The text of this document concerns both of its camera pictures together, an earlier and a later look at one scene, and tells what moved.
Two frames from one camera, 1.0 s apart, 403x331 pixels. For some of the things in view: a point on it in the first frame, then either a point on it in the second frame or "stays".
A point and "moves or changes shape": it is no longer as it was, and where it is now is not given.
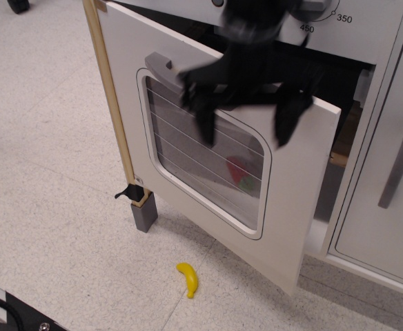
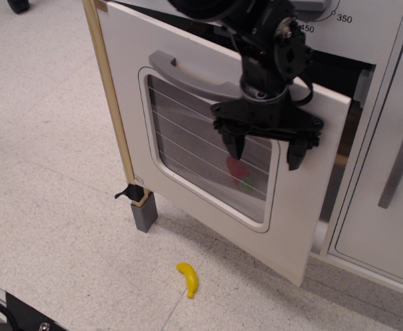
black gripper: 248,69 -> 264,109
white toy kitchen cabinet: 346,188 stays
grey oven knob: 309,8 stays
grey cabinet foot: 145,215 stays
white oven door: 248,198 moves or changes shape
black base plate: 31,319 stays
